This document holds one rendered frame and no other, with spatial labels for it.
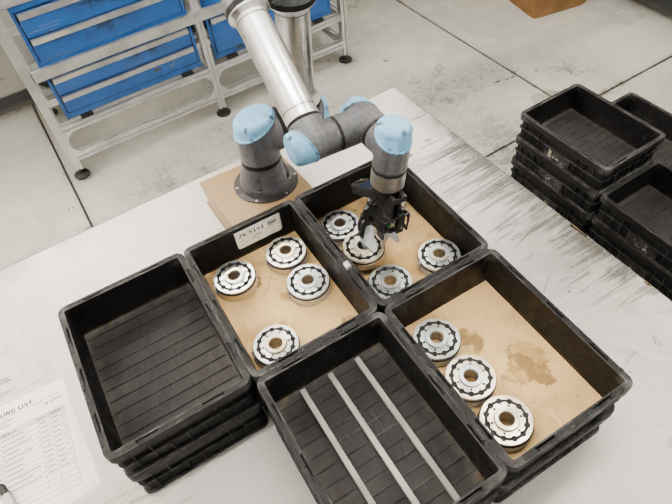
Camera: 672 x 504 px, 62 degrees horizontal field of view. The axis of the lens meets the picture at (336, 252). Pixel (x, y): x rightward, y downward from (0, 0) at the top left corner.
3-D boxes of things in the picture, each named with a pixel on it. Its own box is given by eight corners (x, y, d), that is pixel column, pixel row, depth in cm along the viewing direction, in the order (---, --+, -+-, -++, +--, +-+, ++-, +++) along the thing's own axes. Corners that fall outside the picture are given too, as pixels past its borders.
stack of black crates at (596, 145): (501, 198, 242) (519, 112, 207) (552, 169, 250) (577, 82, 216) (573, 257, 219) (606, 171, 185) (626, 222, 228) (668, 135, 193)
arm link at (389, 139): (398, 106, 115) (423, 128, 110) (392, 150, 123) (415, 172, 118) (365, 116, 112) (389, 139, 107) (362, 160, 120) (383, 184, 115)
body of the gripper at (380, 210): (380, 243, 126) (385, 203, 118) (359, 220, 131) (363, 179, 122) (407, 231, 129) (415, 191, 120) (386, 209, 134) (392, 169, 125)
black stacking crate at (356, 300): (195, 280, 142) (182, 252, 134) (298, 229, 150) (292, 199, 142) (264, 404, 120) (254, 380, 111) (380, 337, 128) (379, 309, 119)
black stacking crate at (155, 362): (80, 337, 134) (57, 311, 126) (194, 281, 142) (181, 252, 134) (130, 482, 112) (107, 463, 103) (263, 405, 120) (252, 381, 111)
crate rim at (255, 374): (184, 256, 135) (181, 250, 133) (293, 204, 143) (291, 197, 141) (255, 385, 112) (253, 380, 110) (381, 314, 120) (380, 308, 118)
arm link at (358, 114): (322, 104, 119) (348, 132, 112) (367, 87, 122) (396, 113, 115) (324, 134, 125) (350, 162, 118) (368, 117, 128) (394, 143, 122)
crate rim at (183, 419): (60, 315, 127) (55, 310, 125) (183, 256, 135) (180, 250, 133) (110, 468, 104) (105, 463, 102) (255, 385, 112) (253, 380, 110)
